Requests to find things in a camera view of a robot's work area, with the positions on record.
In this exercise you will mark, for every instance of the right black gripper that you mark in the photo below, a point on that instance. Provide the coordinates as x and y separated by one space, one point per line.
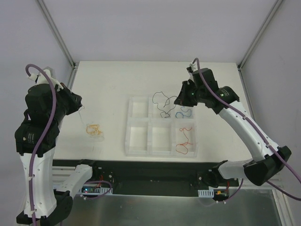
184 94

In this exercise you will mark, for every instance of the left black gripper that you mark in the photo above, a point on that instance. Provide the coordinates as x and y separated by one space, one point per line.
73 101

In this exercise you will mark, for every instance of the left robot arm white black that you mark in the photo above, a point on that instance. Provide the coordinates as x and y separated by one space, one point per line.
35 143

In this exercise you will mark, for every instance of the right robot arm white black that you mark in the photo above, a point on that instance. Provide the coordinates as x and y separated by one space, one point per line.
267 157

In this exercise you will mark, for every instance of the white six-compartment tray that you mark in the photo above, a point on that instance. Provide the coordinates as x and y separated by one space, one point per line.
156 127

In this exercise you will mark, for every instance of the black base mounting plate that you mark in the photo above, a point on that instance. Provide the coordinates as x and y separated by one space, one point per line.
183 179

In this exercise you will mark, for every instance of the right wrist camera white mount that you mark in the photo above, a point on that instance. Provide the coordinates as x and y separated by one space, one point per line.
191 68

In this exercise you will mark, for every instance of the right aluminium corner post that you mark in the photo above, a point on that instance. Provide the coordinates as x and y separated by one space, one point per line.
268 19

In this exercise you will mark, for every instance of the aluminium corner post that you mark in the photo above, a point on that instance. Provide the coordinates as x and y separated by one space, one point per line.
268 19
55 32

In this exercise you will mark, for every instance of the left white cable duct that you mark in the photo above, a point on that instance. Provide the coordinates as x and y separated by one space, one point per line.
92 190

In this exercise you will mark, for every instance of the white cable duct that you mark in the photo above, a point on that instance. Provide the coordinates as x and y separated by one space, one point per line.
92 190
206 193

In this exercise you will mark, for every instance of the right white cable duct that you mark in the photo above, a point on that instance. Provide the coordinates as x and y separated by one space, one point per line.
206 193

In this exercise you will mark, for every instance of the left aluminium corner post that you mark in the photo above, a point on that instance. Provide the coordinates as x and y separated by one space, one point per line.
55 32

